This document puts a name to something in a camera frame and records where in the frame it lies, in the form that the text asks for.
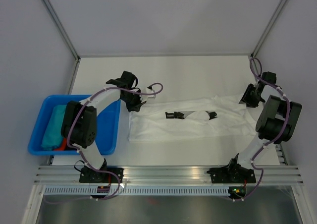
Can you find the left aluminium frame post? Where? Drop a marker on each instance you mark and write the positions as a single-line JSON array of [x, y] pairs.
[[58, 24]]

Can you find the red rolled t shirt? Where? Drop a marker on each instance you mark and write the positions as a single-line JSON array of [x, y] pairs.
[[63, 145]]

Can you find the right aluminium frame post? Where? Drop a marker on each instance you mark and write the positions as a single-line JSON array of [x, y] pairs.
[[269, 27]]

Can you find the blue plastic bin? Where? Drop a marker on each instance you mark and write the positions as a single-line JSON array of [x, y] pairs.
[[107, 126]]

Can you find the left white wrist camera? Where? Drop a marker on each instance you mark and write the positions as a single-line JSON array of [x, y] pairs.
[[147, 94]]

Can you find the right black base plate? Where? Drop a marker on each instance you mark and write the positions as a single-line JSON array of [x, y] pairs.
[[234, 176]]

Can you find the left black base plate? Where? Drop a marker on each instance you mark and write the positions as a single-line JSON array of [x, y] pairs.
[[88, 175]]

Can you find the white printed t shirt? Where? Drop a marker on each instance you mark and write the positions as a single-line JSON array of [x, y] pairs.
[[191, 119]]

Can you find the aluminium mounting rail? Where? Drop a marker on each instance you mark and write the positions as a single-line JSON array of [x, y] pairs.
[[166, 176]]

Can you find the teal rolled t shirt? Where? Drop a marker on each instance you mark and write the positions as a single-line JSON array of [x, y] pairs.
[[52, 138]]

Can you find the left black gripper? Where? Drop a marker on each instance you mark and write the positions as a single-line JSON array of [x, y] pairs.
[[136, 107]]

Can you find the aluminium frame post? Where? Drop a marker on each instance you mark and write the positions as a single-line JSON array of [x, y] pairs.
[[58, 24], [269, 27]]

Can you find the white slotted cable duct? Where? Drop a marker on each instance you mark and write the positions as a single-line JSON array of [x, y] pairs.
[[140, 190]]

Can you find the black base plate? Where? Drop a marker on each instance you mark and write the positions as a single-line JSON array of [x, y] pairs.
[[88, 175], [234, 176]]

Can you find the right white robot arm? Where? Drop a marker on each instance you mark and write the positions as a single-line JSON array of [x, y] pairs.
[[275, 124]]

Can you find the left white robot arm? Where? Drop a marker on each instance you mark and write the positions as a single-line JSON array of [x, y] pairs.
[[80, 122]]

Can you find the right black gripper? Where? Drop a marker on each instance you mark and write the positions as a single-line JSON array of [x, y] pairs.
[[250, 103]]

